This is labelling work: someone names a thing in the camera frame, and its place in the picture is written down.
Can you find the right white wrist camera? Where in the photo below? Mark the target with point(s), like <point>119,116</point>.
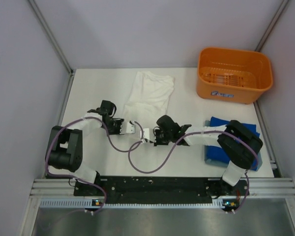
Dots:
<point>147,136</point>

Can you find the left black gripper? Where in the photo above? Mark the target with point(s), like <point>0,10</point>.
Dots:
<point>120,122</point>

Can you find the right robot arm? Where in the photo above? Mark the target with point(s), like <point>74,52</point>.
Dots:
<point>240,145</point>

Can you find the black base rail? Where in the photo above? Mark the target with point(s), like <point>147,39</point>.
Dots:
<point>160,190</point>

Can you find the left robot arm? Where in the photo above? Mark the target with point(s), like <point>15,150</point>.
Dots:
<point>64,155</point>

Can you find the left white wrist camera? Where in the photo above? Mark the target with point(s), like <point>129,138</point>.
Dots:
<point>128,127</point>

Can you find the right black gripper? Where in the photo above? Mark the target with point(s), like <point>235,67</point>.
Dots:
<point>157,142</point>

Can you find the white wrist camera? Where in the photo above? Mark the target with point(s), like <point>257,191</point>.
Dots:
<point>147,136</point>
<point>128,127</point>

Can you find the orange plastic basket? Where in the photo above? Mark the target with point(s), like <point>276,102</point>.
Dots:
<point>233,75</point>

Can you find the white floral t shirt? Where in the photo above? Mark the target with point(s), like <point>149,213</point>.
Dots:
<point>149,98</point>

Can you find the aluminium corner post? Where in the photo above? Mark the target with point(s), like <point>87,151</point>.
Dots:
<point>276,17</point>
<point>50,36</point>

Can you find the right aluminium corner post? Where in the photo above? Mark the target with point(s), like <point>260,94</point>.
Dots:
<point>276,17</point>

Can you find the left aluminium corner post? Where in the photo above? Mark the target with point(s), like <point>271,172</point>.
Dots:
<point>50,36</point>

